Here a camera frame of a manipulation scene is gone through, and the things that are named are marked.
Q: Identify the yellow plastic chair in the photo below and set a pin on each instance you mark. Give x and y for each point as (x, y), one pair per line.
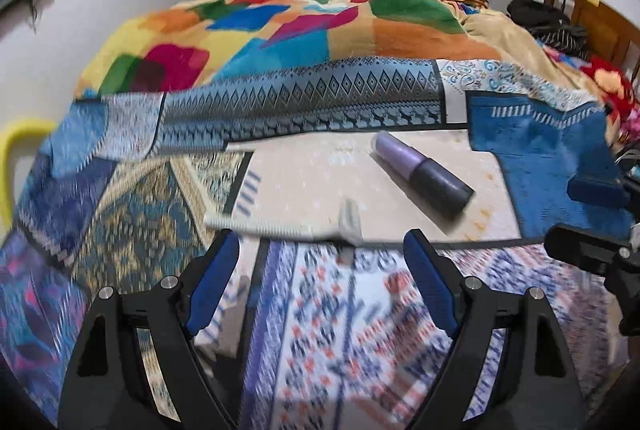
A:
(15, 134)

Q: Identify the white disposable razor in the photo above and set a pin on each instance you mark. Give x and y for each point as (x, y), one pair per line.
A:
(260, 226)

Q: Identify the blue patchwork printed bedsheet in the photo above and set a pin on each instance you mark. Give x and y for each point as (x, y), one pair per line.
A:
(350, 310)

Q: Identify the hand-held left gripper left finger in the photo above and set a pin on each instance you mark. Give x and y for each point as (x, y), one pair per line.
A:
(215, 280)

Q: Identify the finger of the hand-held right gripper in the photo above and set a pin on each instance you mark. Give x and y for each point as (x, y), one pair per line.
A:
(595, 192)
(580, 247)

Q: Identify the red fleece blanket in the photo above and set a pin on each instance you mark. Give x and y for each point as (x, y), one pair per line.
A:
(612, 82)

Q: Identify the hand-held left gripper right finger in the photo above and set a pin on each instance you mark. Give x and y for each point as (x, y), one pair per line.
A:
(430, 285)

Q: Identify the black clothes pile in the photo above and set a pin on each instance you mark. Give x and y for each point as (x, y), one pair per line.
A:
(542, 17)

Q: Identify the wooden bed headboard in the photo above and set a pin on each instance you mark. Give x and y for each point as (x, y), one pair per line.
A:
(600, 19)

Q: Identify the multicoloured patch blanket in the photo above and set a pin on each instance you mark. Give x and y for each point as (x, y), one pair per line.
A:
(300, 34)

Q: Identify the purple and black bottle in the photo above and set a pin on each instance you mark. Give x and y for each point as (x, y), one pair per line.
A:
(425, 175)

